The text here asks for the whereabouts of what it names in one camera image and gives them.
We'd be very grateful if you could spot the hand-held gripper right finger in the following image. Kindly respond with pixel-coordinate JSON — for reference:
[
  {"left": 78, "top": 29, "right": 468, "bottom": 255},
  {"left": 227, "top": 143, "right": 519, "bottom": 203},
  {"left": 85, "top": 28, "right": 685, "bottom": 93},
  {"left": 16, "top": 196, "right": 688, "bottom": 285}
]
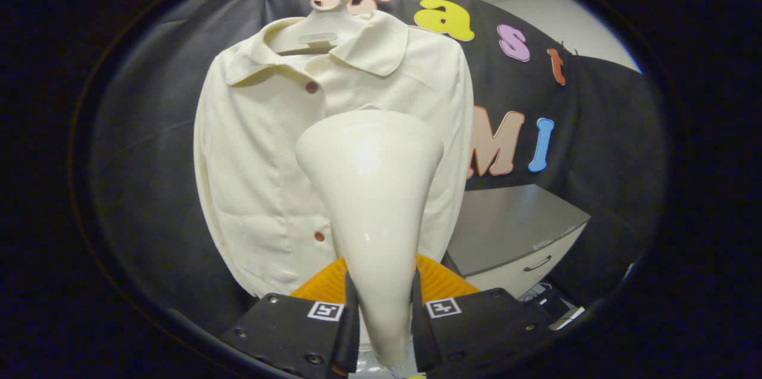
[{"left": 411, "top": 254, "right": 554, "bottom": 374}]

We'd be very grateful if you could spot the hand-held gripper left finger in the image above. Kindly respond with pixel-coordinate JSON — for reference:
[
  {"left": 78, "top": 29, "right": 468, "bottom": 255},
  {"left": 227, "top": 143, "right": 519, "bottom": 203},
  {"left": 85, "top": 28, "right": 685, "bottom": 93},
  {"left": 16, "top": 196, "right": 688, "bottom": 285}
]
[{"left": 219, "top": 257, "right": 361, "bottom": 379}]

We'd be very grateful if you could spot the white garment steamer nozzle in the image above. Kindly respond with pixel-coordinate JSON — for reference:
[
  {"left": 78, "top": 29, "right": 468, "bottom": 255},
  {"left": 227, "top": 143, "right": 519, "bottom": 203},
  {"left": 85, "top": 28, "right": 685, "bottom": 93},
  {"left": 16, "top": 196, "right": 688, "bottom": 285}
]
[{"left": 295, "top": 109, "right": 445, "bottom": 368}]

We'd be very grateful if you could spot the cream button-up shirt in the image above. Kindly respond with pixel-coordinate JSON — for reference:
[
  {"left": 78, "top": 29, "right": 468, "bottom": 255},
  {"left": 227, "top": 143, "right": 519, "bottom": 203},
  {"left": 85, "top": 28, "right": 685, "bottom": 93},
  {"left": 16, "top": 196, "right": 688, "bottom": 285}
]
[{"left": 193, "top": 10, "right": 475, "bottom": 299}]

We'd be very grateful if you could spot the cream plastic clothes hanger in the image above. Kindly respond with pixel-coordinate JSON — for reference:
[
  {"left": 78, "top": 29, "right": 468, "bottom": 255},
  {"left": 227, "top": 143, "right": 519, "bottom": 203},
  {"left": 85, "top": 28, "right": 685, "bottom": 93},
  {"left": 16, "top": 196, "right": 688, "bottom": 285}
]
[{"left": 268, "top": 0, "right": 373, "bottom": 55}]

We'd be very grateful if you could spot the beige cabinet with grey top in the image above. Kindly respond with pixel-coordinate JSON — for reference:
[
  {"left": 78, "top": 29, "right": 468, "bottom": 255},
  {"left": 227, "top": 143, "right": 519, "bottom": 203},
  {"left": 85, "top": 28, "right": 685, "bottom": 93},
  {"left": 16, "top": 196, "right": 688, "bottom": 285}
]
[{"left": 444, "top": 184, "right": 592, "bottom": 299}]

